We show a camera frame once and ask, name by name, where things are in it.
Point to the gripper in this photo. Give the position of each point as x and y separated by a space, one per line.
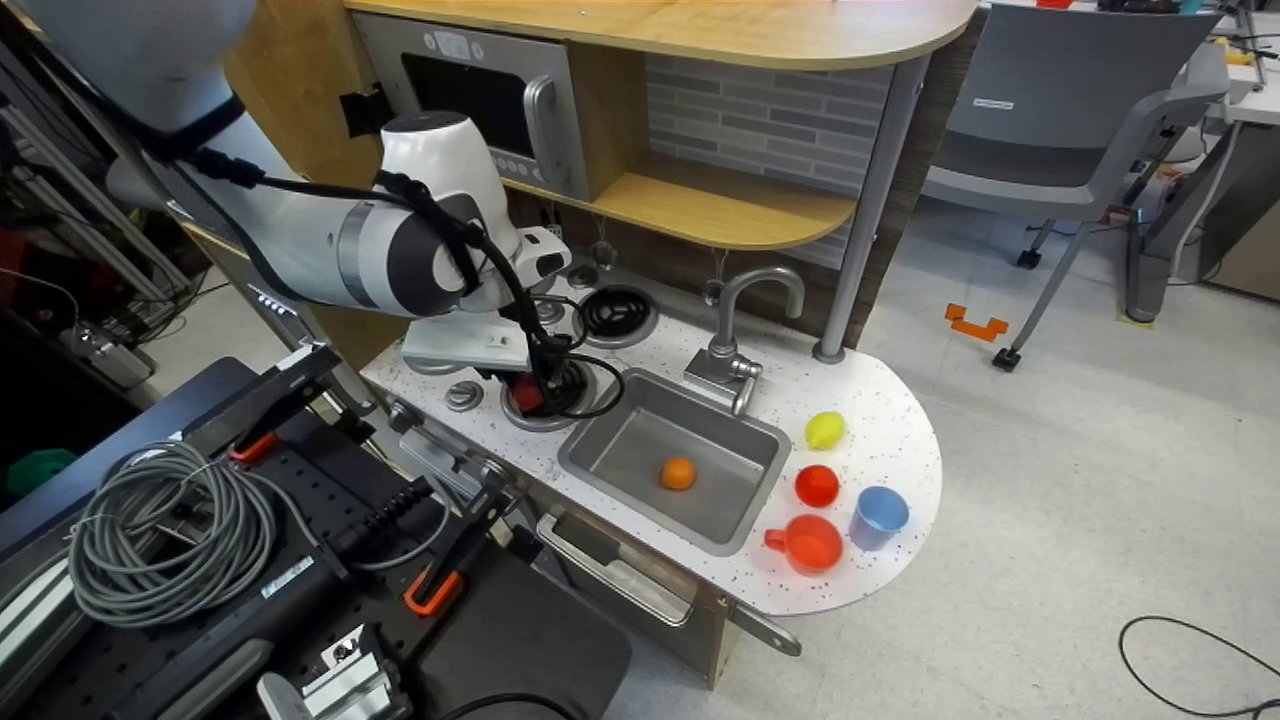
553 372

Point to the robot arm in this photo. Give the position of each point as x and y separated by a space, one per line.
300 240

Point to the red toy piece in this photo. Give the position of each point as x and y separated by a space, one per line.
527 395

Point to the orange ball toy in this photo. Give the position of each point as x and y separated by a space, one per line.
678 474

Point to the yellow lemon toy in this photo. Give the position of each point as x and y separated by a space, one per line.
825 430

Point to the toy kitchen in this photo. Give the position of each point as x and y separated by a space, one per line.
760 30

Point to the black coil burner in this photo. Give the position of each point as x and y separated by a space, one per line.
615 312
590 395

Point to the silver stove knob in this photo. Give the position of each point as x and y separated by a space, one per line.
549 312
583 277
464 396

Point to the silver sink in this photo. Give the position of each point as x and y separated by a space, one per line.
700 450

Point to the silver tap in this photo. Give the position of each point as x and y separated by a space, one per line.
722 350

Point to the black clamp with orange grip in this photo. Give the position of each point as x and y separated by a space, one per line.
270 395
455 560

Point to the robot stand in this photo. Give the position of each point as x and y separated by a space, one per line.
520 650

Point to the microwave door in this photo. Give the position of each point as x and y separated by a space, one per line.
460 90

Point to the blue cup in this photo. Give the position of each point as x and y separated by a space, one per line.
877 520

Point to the orange tape on floor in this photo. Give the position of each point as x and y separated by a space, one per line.
975 325

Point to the green object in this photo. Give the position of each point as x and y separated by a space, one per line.
38 472

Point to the grey chair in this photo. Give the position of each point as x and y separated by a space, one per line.
1060 110

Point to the grey desk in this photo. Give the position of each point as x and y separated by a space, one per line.
1250 200

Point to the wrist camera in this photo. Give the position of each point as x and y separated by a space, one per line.
465 343

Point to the silver metal bracket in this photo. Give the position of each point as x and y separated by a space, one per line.
345 685

